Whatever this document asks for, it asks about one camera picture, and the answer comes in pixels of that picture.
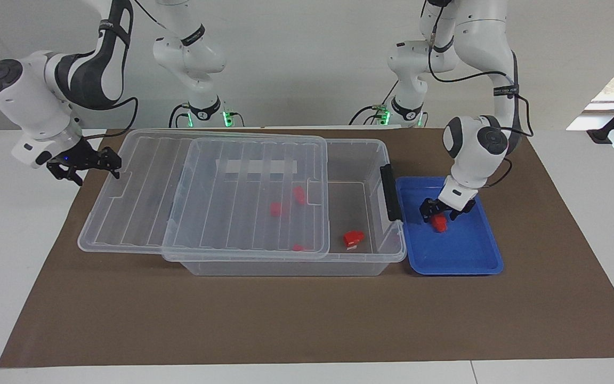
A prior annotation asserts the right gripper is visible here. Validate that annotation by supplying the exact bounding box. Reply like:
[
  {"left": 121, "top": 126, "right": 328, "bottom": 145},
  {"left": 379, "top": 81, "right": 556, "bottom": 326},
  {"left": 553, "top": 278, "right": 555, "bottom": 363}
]
[{"left": 46, "top": 139, "right": 123, "bottom": 187}]

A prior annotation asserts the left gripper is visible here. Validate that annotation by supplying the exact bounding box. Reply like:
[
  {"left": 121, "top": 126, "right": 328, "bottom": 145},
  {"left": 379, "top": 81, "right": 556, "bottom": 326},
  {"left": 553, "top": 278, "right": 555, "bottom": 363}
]
[{"left": 419, "top": 196, "right": 476, "bottom": 223}]

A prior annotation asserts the black box latch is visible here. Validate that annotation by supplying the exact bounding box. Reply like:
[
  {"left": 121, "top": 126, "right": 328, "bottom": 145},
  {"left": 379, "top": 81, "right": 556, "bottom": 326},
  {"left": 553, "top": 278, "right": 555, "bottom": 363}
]
[{"left": 380, "top": 164, "right": 404, "bottom": 223}]

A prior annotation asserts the clear plastic box lid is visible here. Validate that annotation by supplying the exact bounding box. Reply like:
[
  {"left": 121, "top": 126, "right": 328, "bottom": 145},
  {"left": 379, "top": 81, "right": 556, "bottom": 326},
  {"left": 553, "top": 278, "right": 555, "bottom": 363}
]
[{"left": 77, "top": 129, "right": 330, "bottom": 261}]

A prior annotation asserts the clear plastic storage box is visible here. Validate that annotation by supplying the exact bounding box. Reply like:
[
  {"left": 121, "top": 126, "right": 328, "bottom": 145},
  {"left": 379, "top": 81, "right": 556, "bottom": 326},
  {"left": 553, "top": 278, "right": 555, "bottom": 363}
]
[{"left": 162, "top": 136, "right": 408, "bottom": 277}]

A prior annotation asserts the blue plastic tray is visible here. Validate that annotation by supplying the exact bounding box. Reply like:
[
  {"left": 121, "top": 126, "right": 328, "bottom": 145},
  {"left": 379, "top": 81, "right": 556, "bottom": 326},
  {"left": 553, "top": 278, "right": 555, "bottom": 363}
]
[{"left": 395, "top": 176, "right": 504, "bottom": 276}]

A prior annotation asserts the black cable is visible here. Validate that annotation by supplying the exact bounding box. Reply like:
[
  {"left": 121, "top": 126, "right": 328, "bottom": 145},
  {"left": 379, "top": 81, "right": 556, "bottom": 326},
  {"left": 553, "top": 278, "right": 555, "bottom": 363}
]
[
  {"left": 427, "top": 29, "right": 505, "bottom": 84},
  {"left": 84, "top": 96, "right": 140, "bottom": 141},
  {"left": 483, "top": 156, "right": 514, "bottom": 188},
  {"left": 168, "top": 103, "right": 190, "bottom": 129},
  {"left": 349, "top": 80, "right": 399, "bottom": 126},
  {"left": 132, "top": 0, "right": 182, "bottom": 34},
  {"left": 499, "top": 92, "right": 535, "bottom": 138}
]

